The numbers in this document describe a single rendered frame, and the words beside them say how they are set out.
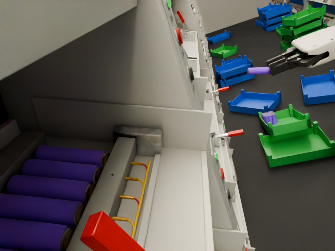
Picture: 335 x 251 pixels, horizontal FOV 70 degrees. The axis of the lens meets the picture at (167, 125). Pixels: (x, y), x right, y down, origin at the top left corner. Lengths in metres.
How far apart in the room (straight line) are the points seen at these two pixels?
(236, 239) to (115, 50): 0.31
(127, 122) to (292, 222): 0.96
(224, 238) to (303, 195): 0.86
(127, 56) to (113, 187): 0.12
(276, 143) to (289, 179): 0.27
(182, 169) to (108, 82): 0.11
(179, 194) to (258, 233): 0.91
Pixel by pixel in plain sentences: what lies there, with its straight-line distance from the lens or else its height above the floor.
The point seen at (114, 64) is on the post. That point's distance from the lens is 0.24.
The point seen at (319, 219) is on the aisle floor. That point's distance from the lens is 1.15.
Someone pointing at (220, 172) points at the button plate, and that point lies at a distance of 0.36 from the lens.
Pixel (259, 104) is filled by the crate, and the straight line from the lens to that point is 1.88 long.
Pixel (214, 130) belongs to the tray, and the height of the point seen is 0.57.
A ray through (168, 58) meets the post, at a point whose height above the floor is 0.87.
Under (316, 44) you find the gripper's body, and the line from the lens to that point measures 0.65.
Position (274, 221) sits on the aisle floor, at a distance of 1.14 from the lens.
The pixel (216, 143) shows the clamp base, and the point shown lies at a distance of 0.60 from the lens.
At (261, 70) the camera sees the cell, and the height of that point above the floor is 0.67.
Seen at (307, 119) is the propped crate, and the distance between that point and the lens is 1.41.
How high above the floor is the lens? 0.93
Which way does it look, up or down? 28 degrees down
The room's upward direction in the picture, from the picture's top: 22 degrees counter-clockwise
